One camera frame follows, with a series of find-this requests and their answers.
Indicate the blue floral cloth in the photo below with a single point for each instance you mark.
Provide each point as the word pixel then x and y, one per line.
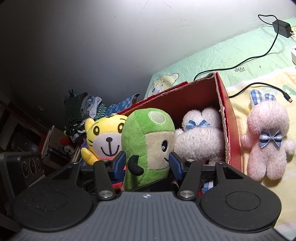
pixel 124 104

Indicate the black speaker device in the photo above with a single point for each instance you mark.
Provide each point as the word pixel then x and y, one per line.
pixel 20 170

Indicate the yellow tiger plush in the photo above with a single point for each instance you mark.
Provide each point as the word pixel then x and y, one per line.
pixel 103 138

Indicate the pastel baby blanket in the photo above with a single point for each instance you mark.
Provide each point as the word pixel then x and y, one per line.
pixel 250 63

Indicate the red cardboard box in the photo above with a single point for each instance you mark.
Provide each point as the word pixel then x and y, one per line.
pixel 200 94

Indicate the green plush toy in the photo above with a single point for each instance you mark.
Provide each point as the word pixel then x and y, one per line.
pixel 148 137

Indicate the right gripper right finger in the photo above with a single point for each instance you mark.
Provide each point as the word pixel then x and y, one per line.
pixel 192 176

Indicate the black power adapter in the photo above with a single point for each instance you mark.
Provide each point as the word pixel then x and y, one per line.
pixel 282 28

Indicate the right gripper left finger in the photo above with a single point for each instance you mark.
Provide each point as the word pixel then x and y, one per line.
pixel 98 179

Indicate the pile of clothes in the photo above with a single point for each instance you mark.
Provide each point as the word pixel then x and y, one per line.
pixel 78 109

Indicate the white bunny plush blue bow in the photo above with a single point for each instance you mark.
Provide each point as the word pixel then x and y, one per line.
pixel 201 137

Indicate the white blue power strip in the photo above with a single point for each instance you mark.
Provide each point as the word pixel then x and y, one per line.
pixel 293 55

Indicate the pink bunny plush blue bow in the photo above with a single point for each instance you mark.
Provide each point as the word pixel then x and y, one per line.
pixel 267 128

